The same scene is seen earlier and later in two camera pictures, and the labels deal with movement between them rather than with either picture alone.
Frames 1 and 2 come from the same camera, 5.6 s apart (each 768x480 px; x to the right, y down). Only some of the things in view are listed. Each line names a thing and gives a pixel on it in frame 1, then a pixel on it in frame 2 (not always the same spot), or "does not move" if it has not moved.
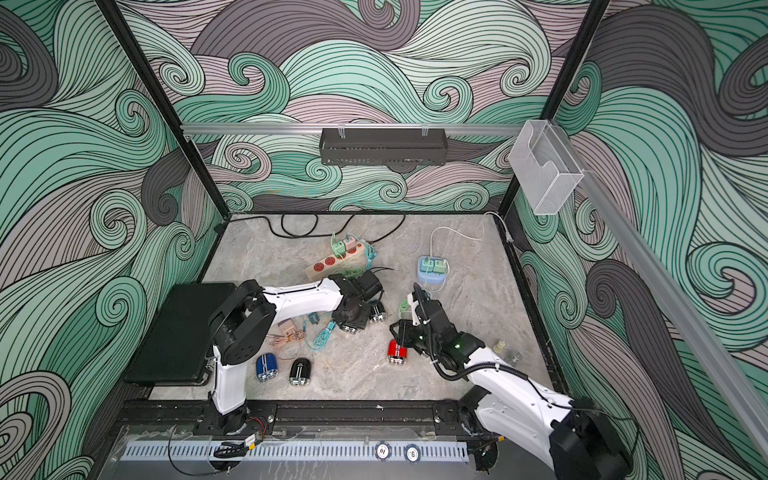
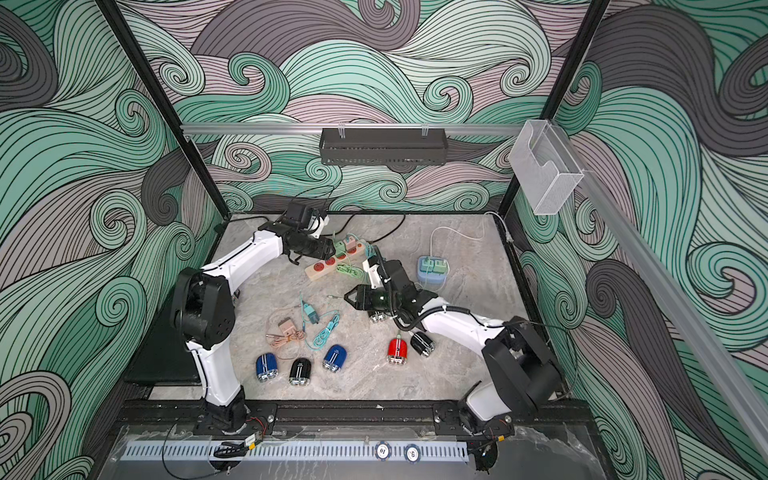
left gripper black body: (357, 319) to (314, 248)
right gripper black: (404, 334) to (364, 297)
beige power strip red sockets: (338, 265) does not move
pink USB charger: (288, 328) does not move
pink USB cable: (282, 341) does not move
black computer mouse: (377, 312) does not move
